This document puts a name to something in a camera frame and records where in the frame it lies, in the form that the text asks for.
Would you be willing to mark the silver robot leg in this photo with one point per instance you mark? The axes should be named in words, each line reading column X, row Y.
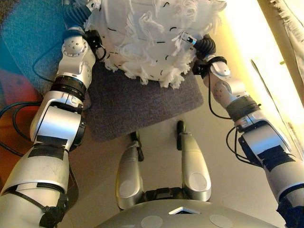
column 194, row 166
column 128, row 173

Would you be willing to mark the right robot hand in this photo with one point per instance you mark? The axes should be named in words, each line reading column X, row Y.
column 206, row 46

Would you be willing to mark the white fringed cushion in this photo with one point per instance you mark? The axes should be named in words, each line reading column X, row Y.
column 147, row 35

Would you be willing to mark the grey fabric armchair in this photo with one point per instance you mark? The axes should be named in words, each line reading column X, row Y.
column 142, row 107

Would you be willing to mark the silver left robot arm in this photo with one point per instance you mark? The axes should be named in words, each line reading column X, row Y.
column 71, row 59

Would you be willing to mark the silver left robot leg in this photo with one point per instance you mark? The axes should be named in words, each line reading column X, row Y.
column 128, row 173

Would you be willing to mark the beige sofa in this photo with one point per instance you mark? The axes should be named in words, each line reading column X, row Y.
column 294, row 99

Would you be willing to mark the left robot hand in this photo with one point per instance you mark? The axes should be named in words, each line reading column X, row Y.
column 76, row 12

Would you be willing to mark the silver right robot leg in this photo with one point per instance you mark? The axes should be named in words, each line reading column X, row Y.
column 194, row 166

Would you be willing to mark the grey robot torso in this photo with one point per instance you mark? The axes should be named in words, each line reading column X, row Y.
column 180, row 218

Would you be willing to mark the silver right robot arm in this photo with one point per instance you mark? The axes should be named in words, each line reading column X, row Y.
column 261, row 140

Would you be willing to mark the glossy colourful cabinet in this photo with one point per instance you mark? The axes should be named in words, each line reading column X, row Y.
column 23, row 47

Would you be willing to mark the white fringed throw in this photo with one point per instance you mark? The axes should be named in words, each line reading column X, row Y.
column 295, row 35

